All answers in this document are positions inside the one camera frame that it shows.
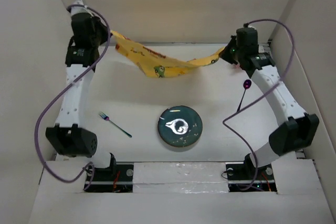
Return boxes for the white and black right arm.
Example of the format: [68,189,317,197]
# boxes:
[220,26,319,179]

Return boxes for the dark teal patterned plate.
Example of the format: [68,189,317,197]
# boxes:
[157,105,203,148]

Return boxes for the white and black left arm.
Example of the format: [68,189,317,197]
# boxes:
[45,0,117,180]

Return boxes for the pink paper cup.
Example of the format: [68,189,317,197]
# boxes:
[233,64,242,71]

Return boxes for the yellow vehicle-print cloth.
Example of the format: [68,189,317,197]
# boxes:
[111,30,224,78]

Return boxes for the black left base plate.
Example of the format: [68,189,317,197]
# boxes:
[84,163,134,193]

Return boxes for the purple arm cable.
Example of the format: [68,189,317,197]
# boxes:
[222,19,295,191]
[35,4,111,191]

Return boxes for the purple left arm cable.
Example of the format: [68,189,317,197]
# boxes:
[35,4,111,191]

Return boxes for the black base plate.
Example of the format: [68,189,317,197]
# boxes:
[221,162,277,193]
[84,163,134,193]

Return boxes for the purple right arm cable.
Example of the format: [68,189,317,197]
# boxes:
[222,19,295,191]

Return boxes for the iridescent fork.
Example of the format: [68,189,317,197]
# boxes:
[99,112,132,138]

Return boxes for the iridescent purple spoon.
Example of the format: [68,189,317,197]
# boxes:
[237,79,252,112]

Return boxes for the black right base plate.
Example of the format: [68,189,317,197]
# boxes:
[221,162,277,193]

